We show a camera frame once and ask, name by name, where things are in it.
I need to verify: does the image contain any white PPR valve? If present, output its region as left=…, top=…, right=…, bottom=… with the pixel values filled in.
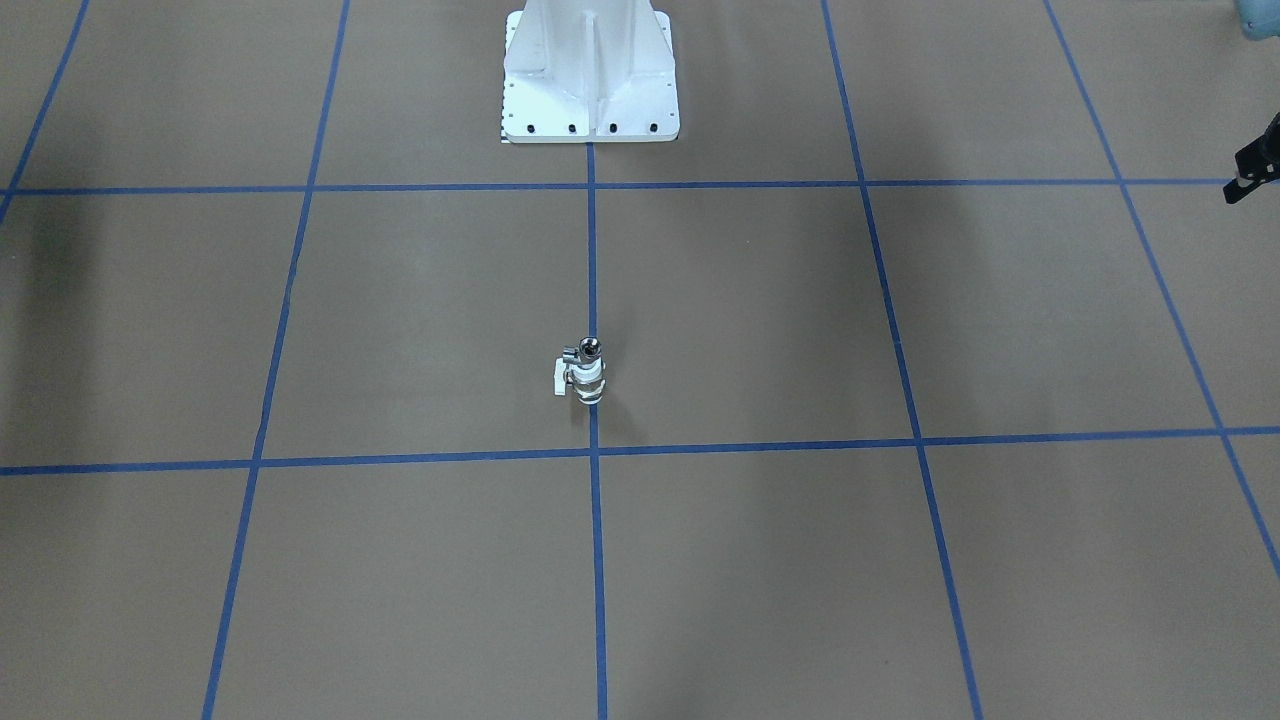
left=553, top=345, right=605, bottom=406

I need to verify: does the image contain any brown paper table cover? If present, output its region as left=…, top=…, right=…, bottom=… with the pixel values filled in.
left=3, top=1, right=1277, bottom=719

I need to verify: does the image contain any white pedestal base plate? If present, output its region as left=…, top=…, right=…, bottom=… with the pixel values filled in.
left=500, top=1, right=681, bottom=143

